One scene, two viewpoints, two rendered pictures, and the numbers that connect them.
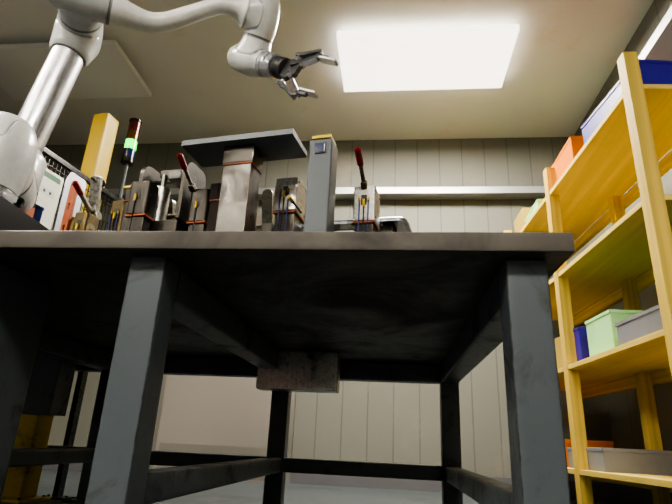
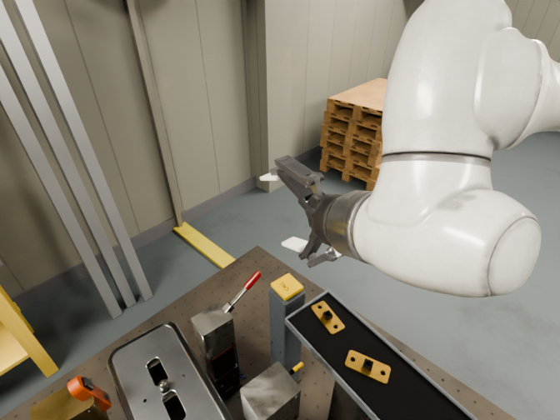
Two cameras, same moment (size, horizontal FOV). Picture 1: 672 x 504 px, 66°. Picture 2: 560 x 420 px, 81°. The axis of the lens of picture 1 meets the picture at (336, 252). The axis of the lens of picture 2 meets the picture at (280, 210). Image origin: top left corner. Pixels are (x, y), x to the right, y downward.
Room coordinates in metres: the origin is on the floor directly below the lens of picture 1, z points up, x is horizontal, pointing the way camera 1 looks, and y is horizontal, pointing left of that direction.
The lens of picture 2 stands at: (1.81, 0.37, 1.79)
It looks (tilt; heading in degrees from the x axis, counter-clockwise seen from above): 36 degrees down; 217
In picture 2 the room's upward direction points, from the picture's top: straight up
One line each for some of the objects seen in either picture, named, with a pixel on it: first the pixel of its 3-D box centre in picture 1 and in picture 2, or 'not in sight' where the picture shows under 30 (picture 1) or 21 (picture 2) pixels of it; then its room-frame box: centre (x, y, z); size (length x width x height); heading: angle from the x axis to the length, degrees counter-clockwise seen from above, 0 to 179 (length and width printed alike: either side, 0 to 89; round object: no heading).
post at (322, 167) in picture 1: (319, 212); (286, 340); (1.36, 0.05, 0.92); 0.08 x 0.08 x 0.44; 74
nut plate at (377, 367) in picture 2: not in sight; (367, 365); (1.43, 0.30, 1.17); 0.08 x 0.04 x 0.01; 99
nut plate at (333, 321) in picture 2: not in sight; (327, 316); (1.38, 0.18, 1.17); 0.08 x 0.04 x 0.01; 66
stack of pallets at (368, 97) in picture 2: not in sight; (375, 130); (-1.54, -0.83, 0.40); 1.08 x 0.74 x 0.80; 173
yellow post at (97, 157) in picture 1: (68, 284); not in sight; (2.57, 1.36, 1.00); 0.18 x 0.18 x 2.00; 74
